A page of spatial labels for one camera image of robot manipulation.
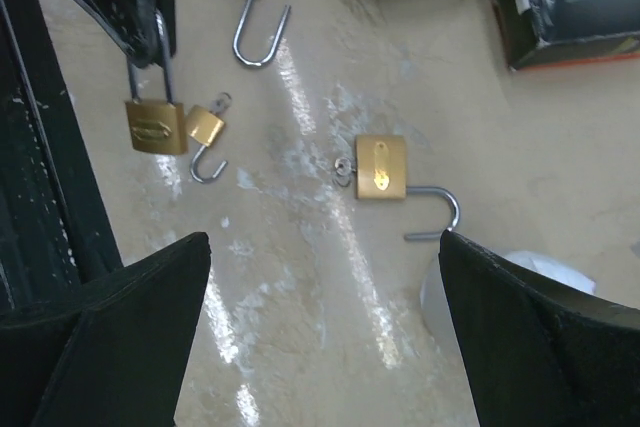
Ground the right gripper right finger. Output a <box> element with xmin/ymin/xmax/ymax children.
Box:
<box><xmin>439</xmin><ymin>231</ymin><xmax>639</xmax><ymax>426</ymax></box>

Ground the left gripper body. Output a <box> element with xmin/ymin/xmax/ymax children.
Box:
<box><xmin>1</xmin><ymin>0</ymin><xmax>123</xmax><ymax>307</ymax></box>

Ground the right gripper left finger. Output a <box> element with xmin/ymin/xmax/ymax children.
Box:
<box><xmin>1</xmin><ymin>232</ymin><xmax>210</xmax><ymax>426</ymax></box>

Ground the long shackle brass padlock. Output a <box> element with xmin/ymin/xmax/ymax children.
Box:
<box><xmin>125</xmin><ymin>10</ymin><xmax>188</xmax><ymax>156</ymax></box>

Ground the small brass padlock with key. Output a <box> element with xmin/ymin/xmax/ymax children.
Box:
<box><xmin>185</xmin><ymin>92</ymin><xmax>232</xmax><ymax>184</ymax></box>

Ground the white toilet paper roll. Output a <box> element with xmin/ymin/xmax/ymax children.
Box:
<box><xmin>420</xmin><ymin>248</ymin><xmax>598</xmax><ymax>343</ymax></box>

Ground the large brass padlock centre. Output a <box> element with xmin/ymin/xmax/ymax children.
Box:
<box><xmin>333</xmin><ymin>134</ymin><xmax>461</xmax><ymax>242</ymax></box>

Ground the black green razor box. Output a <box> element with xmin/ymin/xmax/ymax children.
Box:
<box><xmin>491</xmin><ymin>0</ymin><xmax>639</xmax><ymax>71</ymax></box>

